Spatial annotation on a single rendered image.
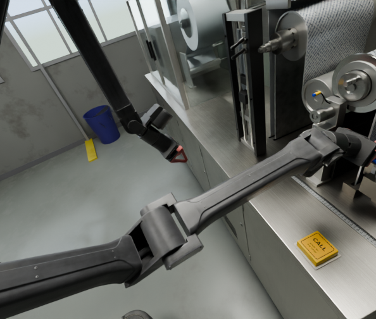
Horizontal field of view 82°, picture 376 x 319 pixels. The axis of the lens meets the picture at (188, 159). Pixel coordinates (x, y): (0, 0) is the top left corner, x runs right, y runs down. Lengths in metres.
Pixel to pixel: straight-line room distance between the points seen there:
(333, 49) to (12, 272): 0.91
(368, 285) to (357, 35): 0.72
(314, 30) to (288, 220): 0.57
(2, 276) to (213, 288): 1.44
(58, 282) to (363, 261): 0.68
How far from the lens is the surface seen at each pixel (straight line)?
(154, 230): 0.37
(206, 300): 1.65
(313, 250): 0.71
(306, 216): 0.80
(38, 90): 3.73
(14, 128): 3.94
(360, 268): 0.75
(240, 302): 1.62
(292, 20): 0.85
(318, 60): 0.85
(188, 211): 0.38
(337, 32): 0.87
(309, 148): 0.51
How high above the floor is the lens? 1.54
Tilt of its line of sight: 37 degrees down
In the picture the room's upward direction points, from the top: 18 degrees counter-clockwise
